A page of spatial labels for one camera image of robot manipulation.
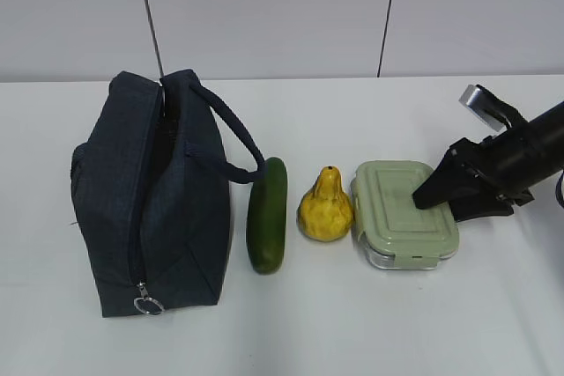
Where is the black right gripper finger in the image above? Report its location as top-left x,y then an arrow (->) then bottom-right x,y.
449,199 -> 514,222
412,149 -> 479,210

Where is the green cucumber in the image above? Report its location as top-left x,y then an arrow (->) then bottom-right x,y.
246,157 -> 288,275

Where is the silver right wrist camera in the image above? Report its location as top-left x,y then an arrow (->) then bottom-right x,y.
459,85 -> 511,132

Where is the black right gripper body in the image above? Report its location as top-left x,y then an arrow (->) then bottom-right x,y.
446,129 -> 533,207

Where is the dark blue fabric lunch bag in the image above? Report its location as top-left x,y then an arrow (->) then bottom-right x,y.
70,70 -> 265,318

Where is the yellow pear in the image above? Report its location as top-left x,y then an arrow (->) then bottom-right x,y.
297,166 -> 354,242

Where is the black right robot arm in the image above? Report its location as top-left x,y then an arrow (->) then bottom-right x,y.
412,103 -> 563,222

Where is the glass container with green lid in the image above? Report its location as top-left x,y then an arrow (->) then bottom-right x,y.
351,160 -> 459,270

